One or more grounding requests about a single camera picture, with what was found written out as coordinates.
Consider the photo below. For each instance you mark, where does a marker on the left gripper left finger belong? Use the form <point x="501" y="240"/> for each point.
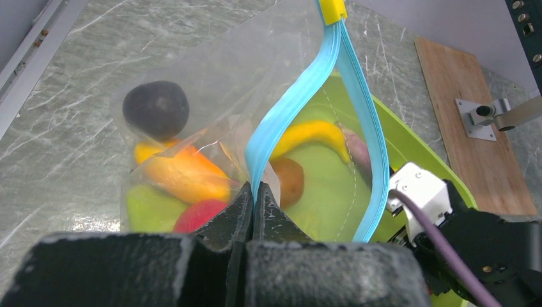
<point x="204" y="268"/>

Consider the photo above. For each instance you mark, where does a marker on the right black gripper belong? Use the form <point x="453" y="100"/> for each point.
<point x="504" y="256"/>

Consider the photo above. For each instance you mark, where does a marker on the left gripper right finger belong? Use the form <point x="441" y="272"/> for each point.
<point x="284" y="267"/>

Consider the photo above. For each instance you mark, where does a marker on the green pear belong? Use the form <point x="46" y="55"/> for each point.
<point x="151" y="210"/>

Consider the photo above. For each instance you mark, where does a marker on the red apple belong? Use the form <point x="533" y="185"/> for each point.
<point x="198" y="215"/>

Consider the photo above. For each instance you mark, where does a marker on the orange mango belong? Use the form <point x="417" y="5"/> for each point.
<point x="187" y="174"/>

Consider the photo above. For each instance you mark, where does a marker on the clear zip top bag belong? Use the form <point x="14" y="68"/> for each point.
<point x="246" y="87"/>

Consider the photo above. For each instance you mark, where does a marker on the dark purple plum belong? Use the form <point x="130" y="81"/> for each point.
<point x="159" y="109"/>

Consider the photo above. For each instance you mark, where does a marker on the wooden board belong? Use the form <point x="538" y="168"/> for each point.
<point x="482" y="157"/>

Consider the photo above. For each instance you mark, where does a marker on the brown kiwi potato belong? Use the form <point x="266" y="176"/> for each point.
<point x="291" y="179"/>

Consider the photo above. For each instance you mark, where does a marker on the purple eggplant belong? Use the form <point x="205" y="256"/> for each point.
<point x="358" y="150"/>

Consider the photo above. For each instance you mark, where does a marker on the left yellow banana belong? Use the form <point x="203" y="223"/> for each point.
<point x="314" y="131"/>

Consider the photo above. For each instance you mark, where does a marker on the dark grey tilted panel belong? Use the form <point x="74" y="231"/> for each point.
<point x="526" y="17"/>

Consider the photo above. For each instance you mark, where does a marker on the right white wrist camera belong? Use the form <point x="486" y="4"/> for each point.
<point x="425" y="190"/>

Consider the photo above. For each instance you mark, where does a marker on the metal bracket on board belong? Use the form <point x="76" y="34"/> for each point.
<point x="480" y="121"/>

